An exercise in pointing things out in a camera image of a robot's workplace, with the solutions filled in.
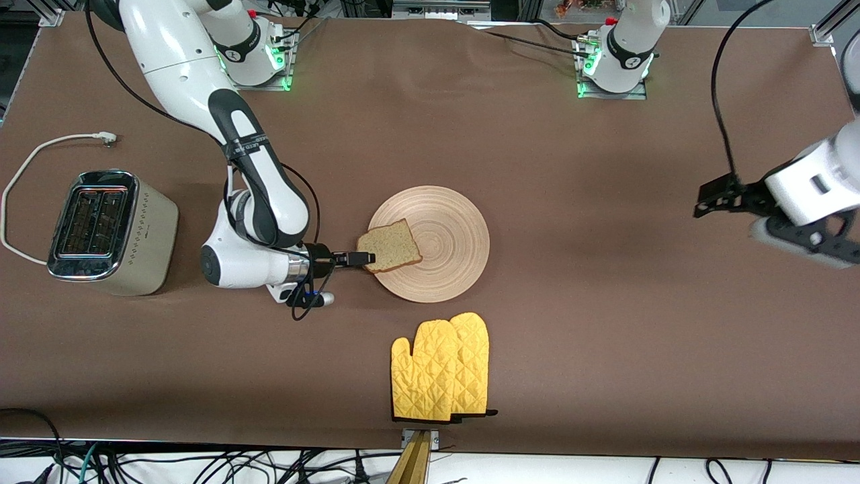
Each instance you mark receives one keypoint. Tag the right gripper body silver black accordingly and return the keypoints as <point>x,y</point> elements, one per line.
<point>321,259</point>

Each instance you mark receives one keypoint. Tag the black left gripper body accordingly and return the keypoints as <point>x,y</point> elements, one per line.
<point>751,195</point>

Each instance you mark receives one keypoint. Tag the bread slice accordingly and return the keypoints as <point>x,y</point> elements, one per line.
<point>393,245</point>

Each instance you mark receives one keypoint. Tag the round wooden plate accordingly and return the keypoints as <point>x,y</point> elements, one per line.
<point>450,249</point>

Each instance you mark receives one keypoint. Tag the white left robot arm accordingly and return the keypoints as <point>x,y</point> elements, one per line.
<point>628,40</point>

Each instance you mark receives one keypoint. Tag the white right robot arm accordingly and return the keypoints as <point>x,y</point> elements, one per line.
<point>175,54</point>

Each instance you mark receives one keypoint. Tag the beige chrome two-slot toaster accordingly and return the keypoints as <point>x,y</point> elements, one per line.
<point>148,242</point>

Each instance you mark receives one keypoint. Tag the yellow quilted oven mitt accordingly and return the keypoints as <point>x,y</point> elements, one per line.
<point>474,356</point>
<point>423,376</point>

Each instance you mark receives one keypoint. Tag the golden aluminium profile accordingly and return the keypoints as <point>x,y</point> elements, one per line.
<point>411,464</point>

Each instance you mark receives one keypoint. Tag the brown table cover sheet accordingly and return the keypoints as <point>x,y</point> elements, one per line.
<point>605,376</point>

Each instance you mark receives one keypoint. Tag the black box device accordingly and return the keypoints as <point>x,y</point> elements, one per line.
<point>366,8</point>

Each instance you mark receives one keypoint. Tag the grey metal rack device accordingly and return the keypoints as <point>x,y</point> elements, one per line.
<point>437,10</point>

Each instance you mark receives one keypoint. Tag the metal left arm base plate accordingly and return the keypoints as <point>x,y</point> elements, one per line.
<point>615,96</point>

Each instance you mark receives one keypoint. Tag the aluminium frame corner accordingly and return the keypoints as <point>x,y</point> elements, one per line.
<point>821,33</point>
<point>52,17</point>

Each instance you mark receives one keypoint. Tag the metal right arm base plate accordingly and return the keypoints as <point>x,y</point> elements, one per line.
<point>255,87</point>

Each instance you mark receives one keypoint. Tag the silver metal bracket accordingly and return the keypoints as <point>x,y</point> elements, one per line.
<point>435,440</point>

